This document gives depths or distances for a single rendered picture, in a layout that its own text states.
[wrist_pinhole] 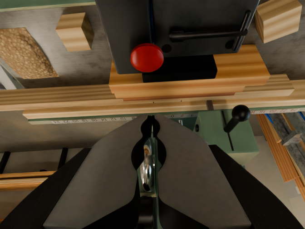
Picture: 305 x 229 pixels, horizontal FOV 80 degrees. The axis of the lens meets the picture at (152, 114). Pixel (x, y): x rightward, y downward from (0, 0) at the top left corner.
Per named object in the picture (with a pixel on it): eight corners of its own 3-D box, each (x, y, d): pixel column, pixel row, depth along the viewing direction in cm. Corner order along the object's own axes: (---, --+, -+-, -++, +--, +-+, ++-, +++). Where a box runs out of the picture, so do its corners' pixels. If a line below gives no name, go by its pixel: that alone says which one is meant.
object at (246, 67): (254, 43, 30) (271, 76, 26) (250, 53, 31) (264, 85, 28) (112, 52, 30) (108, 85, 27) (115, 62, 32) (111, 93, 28)
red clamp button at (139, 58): (163, 39, 16) (163, 47, 15) (163, 66, 18) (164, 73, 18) (127, 41, 16) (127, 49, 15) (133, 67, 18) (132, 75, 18)
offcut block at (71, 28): (86, 12, 25) (81, 27, 23) (94, 34, 28) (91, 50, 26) (61, 14, 25) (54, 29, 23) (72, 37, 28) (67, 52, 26)
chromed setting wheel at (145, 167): (152, 125, 40) (153, 185, 33) (154, 147, 50) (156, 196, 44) (138, 126, 40) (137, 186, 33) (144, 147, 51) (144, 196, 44)
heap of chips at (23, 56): (25, 27, 26) (20, 35, 25) (59, 76, 35) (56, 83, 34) (-22, 30, 27) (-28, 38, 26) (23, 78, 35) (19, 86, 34)
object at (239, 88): (237, 62, 33) (246, 85, 30) (233, 68, 34) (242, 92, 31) (116, 69, 34) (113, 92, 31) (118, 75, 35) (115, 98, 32)
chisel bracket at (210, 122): (242, 99, 28) (261, 152, 24) (219, 138, 40) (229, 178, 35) (194, 102, 28) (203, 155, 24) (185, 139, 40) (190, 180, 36)
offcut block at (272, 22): (255, 29, 28) (263, 44, 26) (254, 7, 25) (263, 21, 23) (287, 16, 26) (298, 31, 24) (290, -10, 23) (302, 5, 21)
